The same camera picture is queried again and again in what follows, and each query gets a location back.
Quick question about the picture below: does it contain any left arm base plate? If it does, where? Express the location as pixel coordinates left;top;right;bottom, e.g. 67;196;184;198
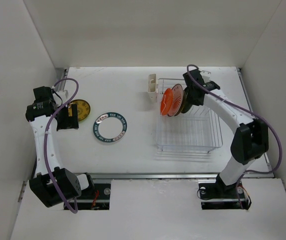
77;179;112;211

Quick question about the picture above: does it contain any white plate grey rim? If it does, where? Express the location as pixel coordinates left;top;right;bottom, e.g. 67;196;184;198
92;112;128;144

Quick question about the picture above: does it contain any orange plate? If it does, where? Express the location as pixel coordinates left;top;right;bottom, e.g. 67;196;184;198
160;88;173;116

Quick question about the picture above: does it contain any white plate red pattern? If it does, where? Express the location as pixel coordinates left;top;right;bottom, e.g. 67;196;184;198
167;84;185;117

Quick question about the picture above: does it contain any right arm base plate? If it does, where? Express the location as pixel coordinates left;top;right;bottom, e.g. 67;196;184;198
196;181;252;211

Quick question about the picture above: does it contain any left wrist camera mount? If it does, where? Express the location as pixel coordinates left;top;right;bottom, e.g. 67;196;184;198
52;86;69;102

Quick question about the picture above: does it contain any white wire dish rack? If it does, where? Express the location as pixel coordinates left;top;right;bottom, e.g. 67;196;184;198
155;77;224;154

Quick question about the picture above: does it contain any yellow brown patterned plate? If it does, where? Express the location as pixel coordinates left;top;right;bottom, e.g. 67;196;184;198
69;99;91;122

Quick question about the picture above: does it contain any olive brown plate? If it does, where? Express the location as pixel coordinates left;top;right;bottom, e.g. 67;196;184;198
175;91;187;116

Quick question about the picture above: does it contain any dark green plate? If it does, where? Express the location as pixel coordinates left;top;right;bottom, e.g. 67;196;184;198
181;91;192;114

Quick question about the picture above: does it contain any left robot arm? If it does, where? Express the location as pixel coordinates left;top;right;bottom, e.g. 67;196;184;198
25;86;96;208

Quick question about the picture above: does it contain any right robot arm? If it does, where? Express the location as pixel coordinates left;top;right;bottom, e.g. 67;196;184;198
183;69;269;197

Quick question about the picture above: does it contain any beige cutlery holder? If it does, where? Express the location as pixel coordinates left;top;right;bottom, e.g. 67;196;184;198
147;73;157;103

